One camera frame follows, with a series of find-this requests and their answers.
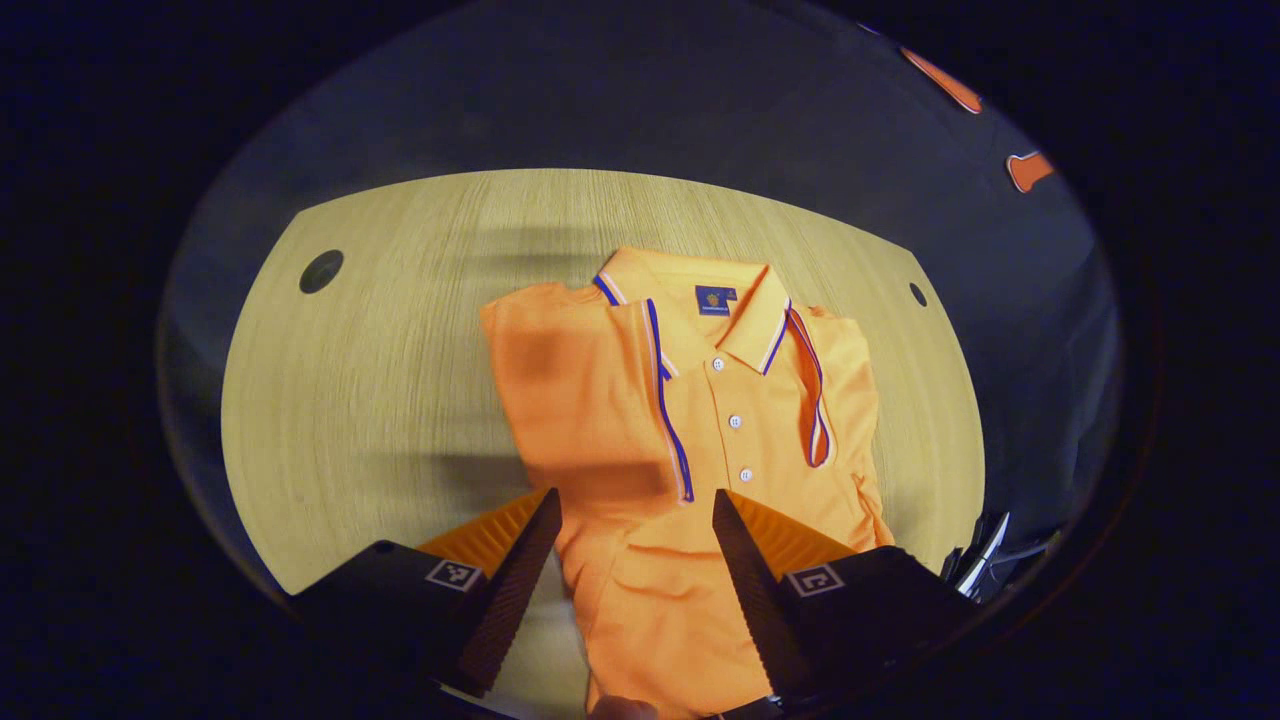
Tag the orange polo T-shirt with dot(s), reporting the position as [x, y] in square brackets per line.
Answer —
[620, 400]

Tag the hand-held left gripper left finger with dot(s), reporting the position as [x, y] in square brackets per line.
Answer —
[505, 600]

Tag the black backdrop cloth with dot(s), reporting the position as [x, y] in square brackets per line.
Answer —
[600, 100]

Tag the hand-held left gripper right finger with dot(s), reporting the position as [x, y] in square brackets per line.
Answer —
[755, 590]

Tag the black and white object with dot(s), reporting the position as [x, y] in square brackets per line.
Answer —
[980, 565]

